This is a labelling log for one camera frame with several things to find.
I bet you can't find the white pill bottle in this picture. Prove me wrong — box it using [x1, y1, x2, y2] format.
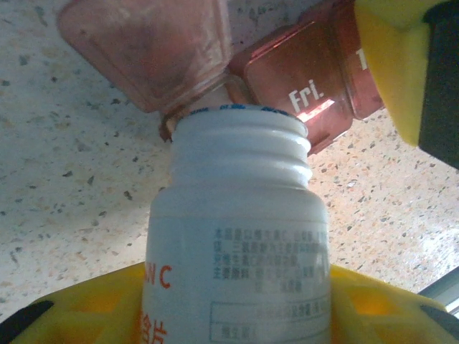
[138, 103, 333, 344]

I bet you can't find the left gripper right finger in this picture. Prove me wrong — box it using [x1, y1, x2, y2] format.
[328, 264, 459, 344]

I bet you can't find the wide aluminium base rail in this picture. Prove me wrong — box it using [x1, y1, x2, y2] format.
[417, 274, 459, 315]

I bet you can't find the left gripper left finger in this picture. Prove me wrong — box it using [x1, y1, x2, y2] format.
[0, 262, 148, 344]

